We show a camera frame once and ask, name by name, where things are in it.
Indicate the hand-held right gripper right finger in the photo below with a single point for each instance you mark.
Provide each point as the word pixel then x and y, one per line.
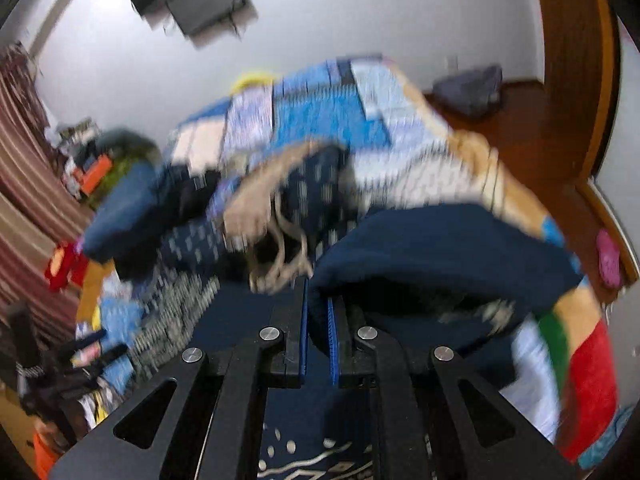
pixel 332 345

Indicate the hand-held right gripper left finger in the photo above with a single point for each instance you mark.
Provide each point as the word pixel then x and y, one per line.
pixel 300 340

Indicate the navy sweater with gold print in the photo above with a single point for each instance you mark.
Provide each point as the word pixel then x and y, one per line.
pixel 440 245

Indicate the red toy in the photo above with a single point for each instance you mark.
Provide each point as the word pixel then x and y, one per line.
pixel 65 265

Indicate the black and white striped cloth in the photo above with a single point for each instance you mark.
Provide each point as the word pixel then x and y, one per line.
pixel 175 320

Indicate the navy dotted cloth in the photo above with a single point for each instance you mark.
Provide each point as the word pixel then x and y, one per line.
pixel 320 185

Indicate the black garment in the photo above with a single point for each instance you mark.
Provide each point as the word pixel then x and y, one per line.
pixel 192 195

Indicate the folded blue garment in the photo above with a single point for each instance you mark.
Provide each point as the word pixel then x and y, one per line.
pixel 125 210

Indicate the striped brown curtain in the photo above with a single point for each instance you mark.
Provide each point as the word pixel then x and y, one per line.
pixel 30 175

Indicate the orange box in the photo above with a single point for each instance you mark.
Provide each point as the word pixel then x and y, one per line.
pixel 92 175

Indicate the blue patchwork quilt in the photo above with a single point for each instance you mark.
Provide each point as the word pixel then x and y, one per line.
pixel 320 115

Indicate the colourful fleece blanket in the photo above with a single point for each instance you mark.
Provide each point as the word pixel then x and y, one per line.
pixel 590 360

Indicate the yellow object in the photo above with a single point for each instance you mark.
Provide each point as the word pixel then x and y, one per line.
pixel 252 81

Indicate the grey bag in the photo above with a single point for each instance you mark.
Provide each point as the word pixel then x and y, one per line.
pixel 470 90

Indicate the pink slipper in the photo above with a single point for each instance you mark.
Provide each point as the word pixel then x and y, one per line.
pixel 609 257

